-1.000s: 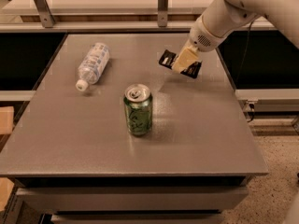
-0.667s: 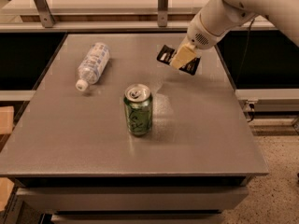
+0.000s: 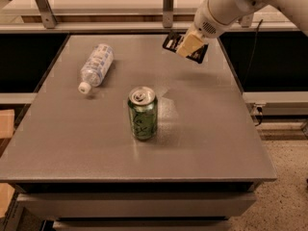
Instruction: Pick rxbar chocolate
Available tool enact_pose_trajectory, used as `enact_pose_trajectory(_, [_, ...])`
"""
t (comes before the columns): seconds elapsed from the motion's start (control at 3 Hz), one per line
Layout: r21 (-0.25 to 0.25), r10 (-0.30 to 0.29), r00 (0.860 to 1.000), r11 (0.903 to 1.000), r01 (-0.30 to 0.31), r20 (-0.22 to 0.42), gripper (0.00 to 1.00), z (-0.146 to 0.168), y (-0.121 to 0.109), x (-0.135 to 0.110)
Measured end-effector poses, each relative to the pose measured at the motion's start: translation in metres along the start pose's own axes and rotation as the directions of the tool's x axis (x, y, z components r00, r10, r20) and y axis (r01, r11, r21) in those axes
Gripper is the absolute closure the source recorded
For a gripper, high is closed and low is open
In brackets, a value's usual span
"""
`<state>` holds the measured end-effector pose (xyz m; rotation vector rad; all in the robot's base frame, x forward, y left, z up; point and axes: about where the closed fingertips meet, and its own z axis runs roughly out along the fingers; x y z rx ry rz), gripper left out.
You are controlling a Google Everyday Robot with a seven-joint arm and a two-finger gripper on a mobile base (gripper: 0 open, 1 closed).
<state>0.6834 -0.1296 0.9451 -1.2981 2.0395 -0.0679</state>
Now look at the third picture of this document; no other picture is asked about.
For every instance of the green soda can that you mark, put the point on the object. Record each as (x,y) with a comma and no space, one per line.
(143,112)

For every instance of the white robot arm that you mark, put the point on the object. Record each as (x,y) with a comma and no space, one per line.
(295,10)

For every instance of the left metal rail bracket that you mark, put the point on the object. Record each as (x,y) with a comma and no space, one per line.
(47,17)

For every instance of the middle metal rail bracket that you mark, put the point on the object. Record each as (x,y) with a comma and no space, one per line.
(168,13)

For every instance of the black rxbar chocolate wrapper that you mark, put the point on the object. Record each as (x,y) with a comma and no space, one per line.
(173,41)

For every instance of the right metal rail bracket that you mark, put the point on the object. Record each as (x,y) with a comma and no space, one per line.
(246,21)

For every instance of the metal rail bracket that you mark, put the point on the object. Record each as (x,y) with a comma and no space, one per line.
(168,13)
(246,21)
(47,17)

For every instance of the grey drawer cabinet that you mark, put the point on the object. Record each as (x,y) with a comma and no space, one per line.
(123,210)

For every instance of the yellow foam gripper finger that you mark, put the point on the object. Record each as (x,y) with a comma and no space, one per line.
(192,41)

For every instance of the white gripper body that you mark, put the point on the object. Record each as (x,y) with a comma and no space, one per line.
(206,22)

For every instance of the clear plastic water bottle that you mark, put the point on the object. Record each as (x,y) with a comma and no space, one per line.
(96,67)

